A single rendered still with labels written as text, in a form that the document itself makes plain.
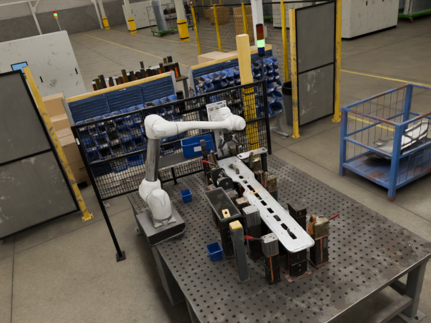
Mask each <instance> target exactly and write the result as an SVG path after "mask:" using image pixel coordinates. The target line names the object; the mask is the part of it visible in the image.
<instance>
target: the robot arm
mask: <svg viewBox="0 0 431 323"><path fill-rule="evenodd" d="M144 125H145V129H146V135H147V137H148V149H147V160H146V177H145V178H144V179H143V180H142V183H141V184H140V186H139V194H140V196H141V198H142V199H143V200H144V202H145V203H146V204H147V205H148V206H149V208H150V210H151V211H152V215H151V218H152V219H153V222H154V227H155V229H156V228H159V227H161V226H164V227H165V228H168V224H172V223H176V219H175V218H174V217H173V214H172V210H171V203H170V200H169V196H168V194H167V193H166V192H165V191H164V190H162V189H161V186H160V181H159V179H158V163H159V154H160V139H161V138H165V137H171V136H174V135H177V134H179V133H182V132H184V131H187V130H190V129H222V132H223V136H224V137H223V138H220V143H219V146H218V149H220V150H221V152H222V155H223V156H224V152H223V147H224V145H225V143H226V142H230V141H231V140H232V141H233V142H235V143H236V150H237V152H239V150H238V148H239V144H240V142H239V140H238V139H237V137H236V135H235V134H234V135H232V130H242V129H244V127H245V125H246V123H245V120H244V119H243V118H242V117H240V116H237V115H233V114H232V113H231V111H230V109H229V108H228V107H223V108H221V109H220V110H219V122H201V121H192V122H169V121H166V120H164V119H163V118H161V117H160V116H158V115H148V116H147V117H146V118H145V120H144ZM233 137H235V139H236V140H237V141H238V142H236V141H235V140H233V139H232V138H233ZM223 140H224V142H223ZM222 142H223V144H222Z"/></svg>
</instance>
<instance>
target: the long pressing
mask: <svg viewBox="0 0 431 323"><path fill-rule="evenodd" d="M231 164H233V165H234V166H233V167H232V166H229V165H231ZM218 165H219V168H221V167H222V168H224V170H225V172H226V174H227V175H228V176H230V177H231V178H232V179H233V183H239V184H241V186H242V187H243V188H244V189H245V191H244V193H243V197H247V198H248V199H249V201H250V203H251V204H252V205H254V204H255V205H256V206H257V207H258V208H259V210H260V218H261V219H262V221H263V222H264V223H265V225H266V226H267V227H268V228H269V229H270V231H271V232H272V233H274V234H275V236H276V237H277V238H278V241H279V242H280V243H281V244H282V245H283V247H284V248H285V250H286V251H287V252H288V253H297V252H299V251H302V250H304V249H308V248H309V247H312V246H314V244H315V241H314V240H313V239H312V238H311V237H310V236H309V235H308V234H307V233H306V232H305V230H304V229H303V228H302V227H301V226H300V225H299V224H298V223H297V222H296V221H295V220H294V219H293V218H292V217H291V216H290V215H289V214H288V213H287V212H286V211H285V210H284V209H283V208H282V207H281V206H280V204H279V203H278V202H277V201H276V200H275V199H274V198H273V197H272V196H271V195H270V194H269V193H268V192H267V190H266V189H265V188H264V187H263V186H262V185H261V184H260V183H259V182H258V181H257V180H256V179H255V175H254V173H252V171H251V170H250V169H249V168H248V167H247V166H246V165H245V164H244V163H243V162H242V161H241V160H240V159H239V158H238V157H237V156H232V157H229V158H226V159H223V160H219V161H218ZM236 168H238V169H239V174H236V172H235V170H236ZM239 176H242V177H243V178H242V179H240V178H239ZM245 180H246V181H247V182H248V183H246V184H244V183H243V181H245ZM248 185H250V186H251V187H252V188H253V189H254V190H256V189H259V190H260V192H257V194H258V195H259V196H260V197H261V198H262V200H258V199H257V198H256V196H255V195H254V194H249V193H248V192H250V191H251V190H250V189H249V188H248V187H247V186H248ZM255 201H256V202H255ZM261 201H265V202H266V204H267V206H264V205H263V204H262V203H261ZM267 208H271V209H272V210H273V211H274V213H269V211H268V210H267ZM275 215H277V216H278V217H279V218H280V219H281V221H277V220H276V219H275V218H274V217H273V216H275ZM267 216H268V217H267ZM281 224H285V225H286V226H287V227H288V228H290V232H292V233H293V234H294V235H295V236H296V238H297V239H294V240H293V239H292V238H291V237H290V236H289V234H288V232H287V230H284V228H283V227H281ZM290 232H289V233H290Z"/></svg>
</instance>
